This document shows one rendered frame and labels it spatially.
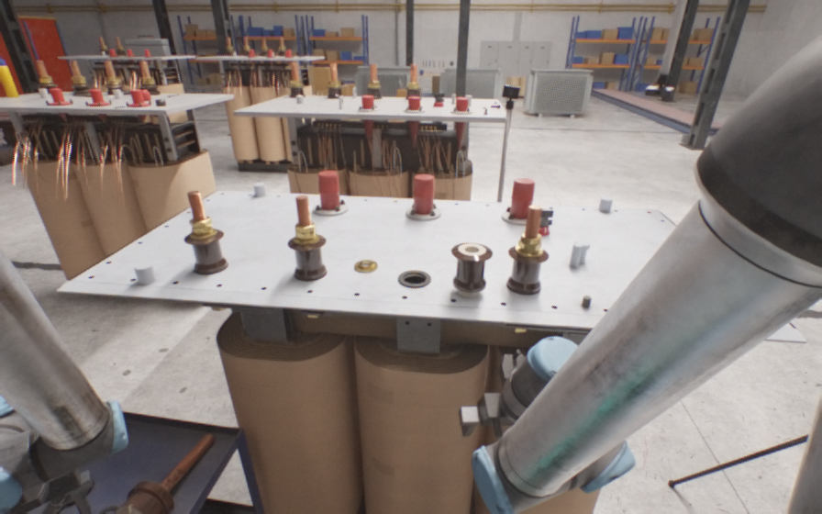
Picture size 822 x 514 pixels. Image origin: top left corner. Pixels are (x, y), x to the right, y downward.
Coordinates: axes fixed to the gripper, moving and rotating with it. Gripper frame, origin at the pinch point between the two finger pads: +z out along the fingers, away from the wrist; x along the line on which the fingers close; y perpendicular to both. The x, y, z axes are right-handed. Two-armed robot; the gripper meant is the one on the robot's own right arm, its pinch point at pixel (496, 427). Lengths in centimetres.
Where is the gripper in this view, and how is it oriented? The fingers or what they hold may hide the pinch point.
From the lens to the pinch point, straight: 101.1
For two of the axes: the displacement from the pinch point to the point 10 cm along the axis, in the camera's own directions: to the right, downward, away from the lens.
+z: -1.6, 6.3, 7.6
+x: 9.8, 0.5, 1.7
